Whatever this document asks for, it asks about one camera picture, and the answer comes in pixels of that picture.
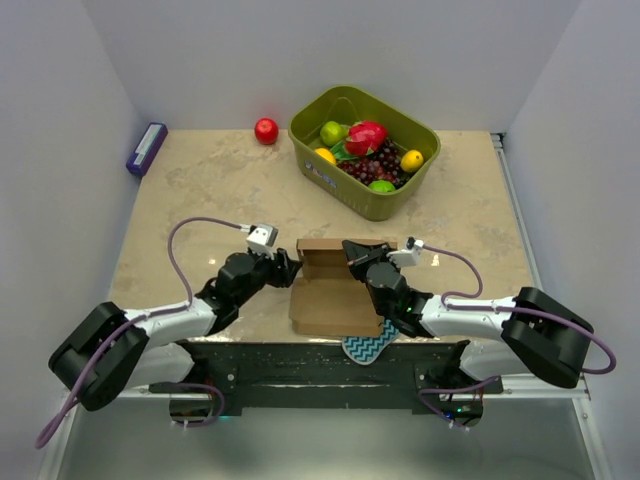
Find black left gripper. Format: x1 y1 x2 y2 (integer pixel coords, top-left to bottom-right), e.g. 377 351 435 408
234 247 301 308

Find brown cardboard paper box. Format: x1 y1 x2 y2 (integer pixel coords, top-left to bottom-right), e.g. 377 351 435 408
289 238 383 337

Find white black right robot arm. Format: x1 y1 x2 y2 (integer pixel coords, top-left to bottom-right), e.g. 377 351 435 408
342 237 595 393

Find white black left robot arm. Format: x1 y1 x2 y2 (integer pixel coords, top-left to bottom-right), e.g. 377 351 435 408
48 248 302 411

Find purple rectangular box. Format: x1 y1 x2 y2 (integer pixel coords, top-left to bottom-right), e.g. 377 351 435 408
126 122 168 178

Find green lime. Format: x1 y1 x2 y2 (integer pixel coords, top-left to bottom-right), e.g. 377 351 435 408
369 179 396 193

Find purple grape bunch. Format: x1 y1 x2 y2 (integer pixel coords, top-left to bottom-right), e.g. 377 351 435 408
337 139 410 189

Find blue zigzag sponge cloth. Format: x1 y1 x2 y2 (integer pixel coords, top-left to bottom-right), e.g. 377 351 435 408
341 320 400 366

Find yellow lemon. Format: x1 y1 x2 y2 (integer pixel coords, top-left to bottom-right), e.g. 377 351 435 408
400 150 425 174

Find orange fruit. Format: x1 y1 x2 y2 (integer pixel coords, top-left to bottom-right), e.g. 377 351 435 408
314 148 337 165

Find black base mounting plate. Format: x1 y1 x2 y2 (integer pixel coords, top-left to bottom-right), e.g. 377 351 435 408
150 341 483 425

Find red dragon fruit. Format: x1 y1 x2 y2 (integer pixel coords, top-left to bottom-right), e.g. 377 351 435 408
344 121 388 157

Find green apple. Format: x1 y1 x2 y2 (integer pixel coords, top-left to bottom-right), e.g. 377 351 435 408
320 121 348 147

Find red apple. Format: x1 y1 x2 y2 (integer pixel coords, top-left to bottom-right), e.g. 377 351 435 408
254 117 279 145

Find green plastic tub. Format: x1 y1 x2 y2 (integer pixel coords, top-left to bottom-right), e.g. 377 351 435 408
289 85 441 221

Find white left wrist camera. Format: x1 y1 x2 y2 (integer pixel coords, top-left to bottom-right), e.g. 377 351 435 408
246 224 279 259

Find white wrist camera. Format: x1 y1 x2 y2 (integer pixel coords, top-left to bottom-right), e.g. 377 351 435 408
246 224 279 259
387 236 425 269

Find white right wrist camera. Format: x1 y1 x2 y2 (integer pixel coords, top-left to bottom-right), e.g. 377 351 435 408
387 236 425 269

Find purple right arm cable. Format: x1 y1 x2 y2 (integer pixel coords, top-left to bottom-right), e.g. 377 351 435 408
415 245 618 434

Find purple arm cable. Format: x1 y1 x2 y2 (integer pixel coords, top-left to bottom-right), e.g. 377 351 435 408
34 216 251 450
415 245 618 434

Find aluminium rail frame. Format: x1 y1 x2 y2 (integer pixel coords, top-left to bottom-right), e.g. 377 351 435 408
491 134 612 479

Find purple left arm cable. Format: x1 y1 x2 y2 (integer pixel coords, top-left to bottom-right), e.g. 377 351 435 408
34 216 251 450

